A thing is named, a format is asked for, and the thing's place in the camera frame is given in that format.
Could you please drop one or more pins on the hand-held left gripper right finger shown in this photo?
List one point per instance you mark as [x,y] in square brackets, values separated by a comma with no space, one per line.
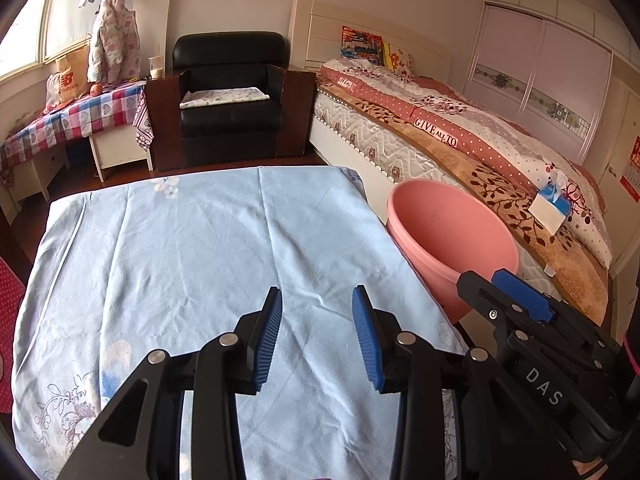
[369,340]

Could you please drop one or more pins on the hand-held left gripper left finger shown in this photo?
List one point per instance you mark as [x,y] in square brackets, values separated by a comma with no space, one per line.
[267,340]

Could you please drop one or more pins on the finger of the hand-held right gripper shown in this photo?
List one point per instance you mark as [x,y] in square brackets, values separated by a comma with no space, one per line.
[482,295]
[525,295]

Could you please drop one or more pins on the pink plastic bucket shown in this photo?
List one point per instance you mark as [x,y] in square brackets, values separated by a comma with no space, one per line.
[450,230]

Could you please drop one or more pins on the white blue tissue pack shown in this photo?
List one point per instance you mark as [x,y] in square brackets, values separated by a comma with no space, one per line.
[550,205]

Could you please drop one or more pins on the light blue floral cloth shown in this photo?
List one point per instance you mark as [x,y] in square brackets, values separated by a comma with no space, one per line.
[200,260]

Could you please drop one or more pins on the brown floral blanket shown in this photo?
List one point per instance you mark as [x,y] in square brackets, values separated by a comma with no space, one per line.
[500,180]

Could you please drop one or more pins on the pink patchwork quilt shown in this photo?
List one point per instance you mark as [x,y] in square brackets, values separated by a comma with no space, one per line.
[490,125]

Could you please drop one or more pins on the white quilted mattress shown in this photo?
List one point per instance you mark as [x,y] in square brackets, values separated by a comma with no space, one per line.
[350,125]

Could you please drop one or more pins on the white side table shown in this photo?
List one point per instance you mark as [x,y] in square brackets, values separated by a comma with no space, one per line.
[120,152]

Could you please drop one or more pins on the floral seat cushion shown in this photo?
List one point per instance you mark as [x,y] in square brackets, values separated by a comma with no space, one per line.
[225,97]

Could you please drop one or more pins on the white sliding door wardrobe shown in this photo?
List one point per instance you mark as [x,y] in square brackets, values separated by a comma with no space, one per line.
[550,50]

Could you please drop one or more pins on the yellow floral pillow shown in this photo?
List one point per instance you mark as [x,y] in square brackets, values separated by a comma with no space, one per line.
[399,60]

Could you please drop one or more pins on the heart print cloth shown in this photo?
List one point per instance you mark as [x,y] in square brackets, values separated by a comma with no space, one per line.
[144,120]

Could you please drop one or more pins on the red polka dot cushion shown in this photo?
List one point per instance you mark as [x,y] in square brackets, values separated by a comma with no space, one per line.
[10,335]

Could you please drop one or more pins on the colourful printed pillow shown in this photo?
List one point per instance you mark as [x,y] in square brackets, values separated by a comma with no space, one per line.
[360,45]

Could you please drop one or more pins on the white drawer cabinet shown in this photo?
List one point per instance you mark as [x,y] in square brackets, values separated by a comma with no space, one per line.
[35,172]

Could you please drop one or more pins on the black leather armchair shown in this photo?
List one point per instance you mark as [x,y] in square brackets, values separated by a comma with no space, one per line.
[225,55]

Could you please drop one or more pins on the clear drink cup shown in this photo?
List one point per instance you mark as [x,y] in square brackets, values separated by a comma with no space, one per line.
[156,67]

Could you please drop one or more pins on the checkered tablecloth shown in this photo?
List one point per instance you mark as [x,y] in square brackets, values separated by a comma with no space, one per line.
[75,115]

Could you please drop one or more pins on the peach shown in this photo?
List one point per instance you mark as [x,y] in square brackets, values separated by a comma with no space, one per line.
[95,90]

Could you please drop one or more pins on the white wooden bed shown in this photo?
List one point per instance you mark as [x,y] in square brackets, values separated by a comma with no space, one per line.
[325,35]

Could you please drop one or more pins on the clear plastic bag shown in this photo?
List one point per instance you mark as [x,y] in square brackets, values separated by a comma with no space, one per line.
[52,92]

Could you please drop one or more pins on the brown paper bag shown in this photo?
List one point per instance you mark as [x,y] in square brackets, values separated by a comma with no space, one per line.
[72,75]

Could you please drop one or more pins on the pink floral jacket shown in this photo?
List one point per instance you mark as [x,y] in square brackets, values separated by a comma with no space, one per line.
[112,35]

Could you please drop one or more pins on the light blue roller blind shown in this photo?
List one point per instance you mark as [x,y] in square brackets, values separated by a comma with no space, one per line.
[70,10]

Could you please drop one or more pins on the window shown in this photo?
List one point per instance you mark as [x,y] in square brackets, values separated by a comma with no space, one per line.
[25,35]

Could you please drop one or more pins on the red wall calendar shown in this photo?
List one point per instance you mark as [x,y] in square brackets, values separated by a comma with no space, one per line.
[631,165]

